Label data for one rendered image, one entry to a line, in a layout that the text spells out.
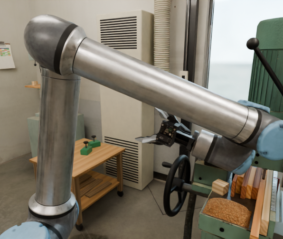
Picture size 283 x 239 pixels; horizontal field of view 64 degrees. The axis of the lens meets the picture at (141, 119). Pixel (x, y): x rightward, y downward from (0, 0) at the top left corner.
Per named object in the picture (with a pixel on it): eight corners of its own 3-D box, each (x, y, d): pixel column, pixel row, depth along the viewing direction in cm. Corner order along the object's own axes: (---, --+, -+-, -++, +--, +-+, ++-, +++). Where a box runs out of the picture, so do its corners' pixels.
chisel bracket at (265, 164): (251, 162, 91) (254, 142, 89) (293, 170, 84) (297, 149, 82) (249, 170, 85) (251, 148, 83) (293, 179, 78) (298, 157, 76)
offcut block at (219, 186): (211, 190, 87) (212, 182, 86) (217, 186, 89) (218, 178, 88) (222, 196, 83) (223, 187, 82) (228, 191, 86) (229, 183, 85)
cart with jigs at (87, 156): (86, 180, 266) (82, 128, 249) (126, 195, 237) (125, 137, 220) (35, 211, 213) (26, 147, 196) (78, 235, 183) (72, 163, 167)
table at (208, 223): (213, 156, 130) (214, 147, 129) (275, 170, 115) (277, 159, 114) (171, 218, 80) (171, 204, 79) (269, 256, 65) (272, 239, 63)
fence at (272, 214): (273, 158, 114) (275, 148, 113) (277, 159, 113) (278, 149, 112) (266, 236, 64) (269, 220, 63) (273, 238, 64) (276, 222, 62)
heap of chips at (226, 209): (209, 198, 82) (210, 189, 81) (251, 211, 75) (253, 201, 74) (202, 212, 74) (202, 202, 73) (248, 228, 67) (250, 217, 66)
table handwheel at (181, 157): (164, 227, 106) (185, 182, 126) (207, 245, 96) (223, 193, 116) (155, 184, 91) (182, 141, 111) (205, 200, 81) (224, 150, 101)
